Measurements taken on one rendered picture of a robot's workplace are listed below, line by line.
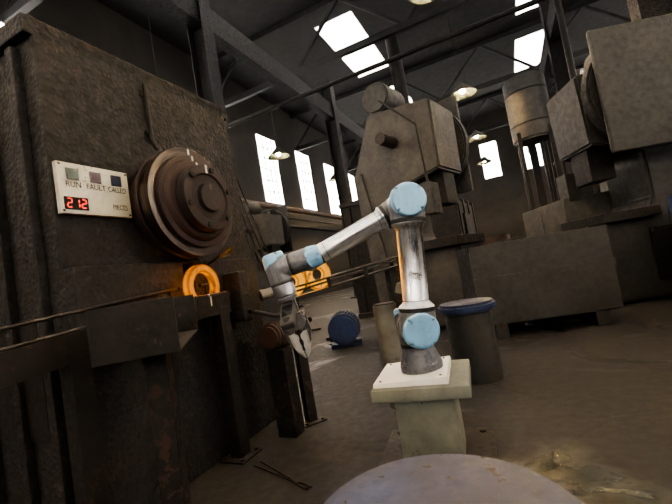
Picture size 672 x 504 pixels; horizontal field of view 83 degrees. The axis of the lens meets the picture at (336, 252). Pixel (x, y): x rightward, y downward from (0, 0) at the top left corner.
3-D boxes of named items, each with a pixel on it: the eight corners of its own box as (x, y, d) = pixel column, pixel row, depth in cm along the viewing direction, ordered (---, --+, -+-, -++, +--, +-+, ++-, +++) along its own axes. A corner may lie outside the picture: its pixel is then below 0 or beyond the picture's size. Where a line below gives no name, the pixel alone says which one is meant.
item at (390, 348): (386, 409, 190) (368, 306, 193) (393, 400, 201) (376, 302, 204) (410, 409, 185) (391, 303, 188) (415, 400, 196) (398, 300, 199)
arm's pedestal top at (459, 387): (470, 368, 147) (469, 358, 148) (472, 398, 117) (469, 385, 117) (390, 374, 158) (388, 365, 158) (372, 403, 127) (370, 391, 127)
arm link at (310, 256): (318, 244, 136) (289, 255, 136) (315, 242, 124) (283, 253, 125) (325, 265, 135) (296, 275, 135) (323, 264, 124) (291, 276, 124)
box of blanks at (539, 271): (484, 341, 296) (465, 244, 300) (466, 324, 377) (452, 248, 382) (629, 322, 279) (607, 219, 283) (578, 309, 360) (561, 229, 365)
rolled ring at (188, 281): (216, 263, 171) (210, 264, 173) (185, 265, 154) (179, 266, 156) (222, 304, 170) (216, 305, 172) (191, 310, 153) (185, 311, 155)
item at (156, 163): (145, 260, 144) (128, 139, 147) (228, 256, 186) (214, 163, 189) (156, 257, 141) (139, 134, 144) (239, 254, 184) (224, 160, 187)
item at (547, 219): (576, 287, 508) (559, 207, 514) (633, 292, 398) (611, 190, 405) (535, 294, 512) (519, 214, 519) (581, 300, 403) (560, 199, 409)
